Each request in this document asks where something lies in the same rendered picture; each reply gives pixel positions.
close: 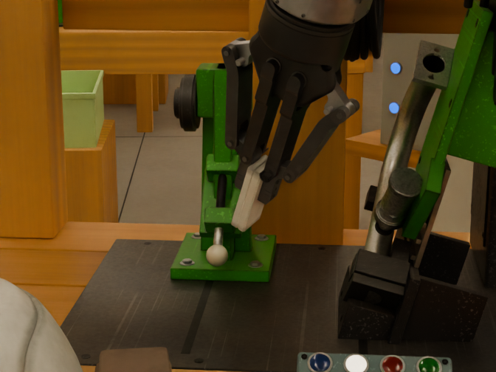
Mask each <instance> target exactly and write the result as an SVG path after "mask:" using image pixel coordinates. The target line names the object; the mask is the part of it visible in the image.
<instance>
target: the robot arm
mask: <svg viewBox="0 0 496 372"><path fill-rule="evenodd" d="M372 1H373V0H266V1H265V4H264V7H263V12H262V14H261V20H260V22H259V25H258V32H257V33H256V34H255V35H254V36H252V38H251V39H250V40H248V41H246V39H245V38H237V39H236V40H234V41H233V42H231V43H229V44H228V45H226V46H224V47H223V48H222V50H221V54H222V57H223V60H224V65H225V67H226V70H227V91H226V120H225V145H226V146H227V147H228V148H229V149H231V150H233V149H235V151H236V152H237V153H238V154H239V156H240V160H241V161H240V165H239V167H238V172H237V174H236V178H235V187H236V188H238V189H239V190H241V192H240V196H239V198H238V203H237V205H236V208H235V212H234V215H233V218H232V222H231V225H233V226H234V227H235V228H238V229H239V230H240V231H242V232H245V231H246V230H247V229H248V228H249V227H251V226H252V225H253V224H254V223H255V222H256V221H257V220H258V219H259V218H260V217H261V213H262V210H263V208H264V205H267V204H268V203H269V202H270V201H271V200H273V198H274V197H276V195H277V194H278V190H279V187H280V184H281V181H282V179H283V180H284V181H285V182H287V183H293V181H294V180H296V179H297V178H298V177H300V176H301V175H302V174H303V173H304V172H306V171H307V169H308V168H309V166H310V165H311V163H312V162H313V161H314V159H315V158H316V157H317V155H318V154H319V152H320V151H321V150H322V148H323V147H324V145H325V144H326V143H327V142H328V140H329V138H330V137H331V135H332V134H333V133H334V132H335V130H336V129H337V127H338V125H339V124H341V123H343V122H345V121H346V120H347V119H348V118H349V117H350V116H351V115H353V114H354V113H355V112H357V111H358V110H359V102H358V101H357V100H356V99H354V98H351V99H348V97H347V96H346V94H345V92H344V91H343V90H342V88H341V86H340V84H341V81H342V73H341V63H342V60H343V58H344V56H345V52H346V50H347V48H348V44H349V41H350V39H351V35H352V32H353V30H354V26H355V23H356V22H357V21H358V20H360V19H361V18H362V17H364V16H365V15H366V14H367V13H368V12H369V9H370V8H371V4H372ZM252 62H253V63H254V65H255V70H256V72H257V75H258V79H259V84H258V88H257V91H256V94H255V99H256V102H255V107H254V109H253V112H252V76H253V65H252ZM326 95H327V96H328V102H327V103H326V104H325V106H324V111H323V113H324V114H325V116H324V117H323V118H322V119H321V120H320V121H319V122H318V123H317V124H316V126H315V127H314V129H313V130H312V132H311V133H310V135H309V136H308V137H307V139H306V141H305V142H304V143H303V144H302V146H301V147H300V149H299V151H298V152H297V153H296V154H295V156H294V158H293V159H292V161H291V157H292V153H293V150H294V148H295V144H296V142H297V138H298V135H299V133H300V128H301V125H302V123H303V119H304V117H305V114H306V110H307V109H308V107H309V106H310V104H311V103H313V102H314V101H316V100H318V99H320V98H321V97H324V96H326ZM280 100H282V101H283V102H282V105H281V107H280V119H279V122H278V126H277V129H276V132H275V136H274V139H273V141H272V146H271V148H270V151H269V155H268V156H267V155H266V154H265V155H263V156H261V155H262V154H263V153H264V152H266V151H267V150H268V149H269V148H267V149H266V145H267V143H268V140H269V135H270V133H271V130H272V126H273V123H274V121H275V117H276V114H277V111H278V107H279V105H280ZM251 112H252V116H251ZM265 149H266V150H265ZM0 372H83V370H82V367H81V366H80V363H79V361H78V358H77V356H76V354H75V352H74V350H73V348H72V346H71V345H70V343H69V341H68V339H67V338H66V335H65V334H64V333H63V331H62V329H61V328H60V326H59V325H58V324H57V323H56V321H55V319H54V318H53V316H52V315H51V314H50V313H49V312H48V311H47V309H46V308H45V307H44V306H43V305H42V303H41V302H40V301H39V300H38V299H37V298H36V297H34V296H33V295H32V294H30V293H29V292H27V291H25V290H23V289H21V288H19V287H17V286H15V285H14V284H12V283H11V282H9V281H7V280H5V279H2V278H0Z"/></svg>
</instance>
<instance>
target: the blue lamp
mask: <svg viewBox="0 0 496 372"><path fill-rule="evenodd" d="M330 364H331V363H330V359H329V358H328V357H327V356H326V355H324V354H315V355H314V356H313V357H312V358H311V359H310V366H311V368H312V369H313V370H314V371H317V372H323V371H326V370H327V369H328V368H329V367H330Z"/></svg>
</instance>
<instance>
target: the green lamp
mask: <svg viewBox="0 0 496 372"><path fill-rule="evenodd" d="M418 367H419V370H420V371H421V372H439V370H440V365H439V364H438V362H437V361H436V360H435V359H432V358H425V359H423V360H422V361H420V363H419V365H418Z"/></svg>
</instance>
